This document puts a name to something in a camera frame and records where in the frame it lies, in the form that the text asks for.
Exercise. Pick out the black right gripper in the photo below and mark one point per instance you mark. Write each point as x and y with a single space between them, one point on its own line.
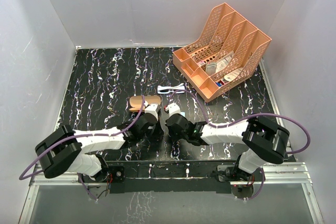
172 135

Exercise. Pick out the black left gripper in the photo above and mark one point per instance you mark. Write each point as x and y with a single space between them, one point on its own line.
159 132

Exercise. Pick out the brown glasses case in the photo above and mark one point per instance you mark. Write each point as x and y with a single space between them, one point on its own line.
136 101

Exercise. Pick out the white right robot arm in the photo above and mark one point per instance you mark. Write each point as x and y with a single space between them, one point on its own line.
266 141

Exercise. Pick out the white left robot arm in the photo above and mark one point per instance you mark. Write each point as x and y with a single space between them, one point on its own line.
69 150

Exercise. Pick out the white sunglasses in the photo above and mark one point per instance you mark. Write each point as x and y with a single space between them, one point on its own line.
171 89

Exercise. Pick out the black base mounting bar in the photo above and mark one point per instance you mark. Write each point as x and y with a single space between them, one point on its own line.
242 189

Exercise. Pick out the red and blue small items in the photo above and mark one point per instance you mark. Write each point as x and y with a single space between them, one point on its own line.
220 83

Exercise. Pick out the grey folded pouch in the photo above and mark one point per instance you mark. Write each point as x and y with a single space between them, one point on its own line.
211 68

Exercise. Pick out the white round disc item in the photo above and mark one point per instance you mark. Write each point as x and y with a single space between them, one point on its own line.
232 75

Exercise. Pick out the peach plastic desk organizer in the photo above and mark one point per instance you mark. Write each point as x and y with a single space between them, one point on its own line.
229 39

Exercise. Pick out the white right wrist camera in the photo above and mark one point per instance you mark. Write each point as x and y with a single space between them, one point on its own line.
172 109

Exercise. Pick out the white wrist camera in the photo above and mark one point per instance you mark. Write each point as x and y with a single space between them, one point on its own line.
153 109
172 109

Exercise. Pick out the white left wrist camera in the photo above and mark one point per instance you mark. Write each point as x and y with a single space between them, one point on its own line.
153 109

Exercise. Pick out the aluminium frame rail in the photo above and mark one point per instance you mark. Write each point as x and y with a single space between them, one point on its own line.
287 172

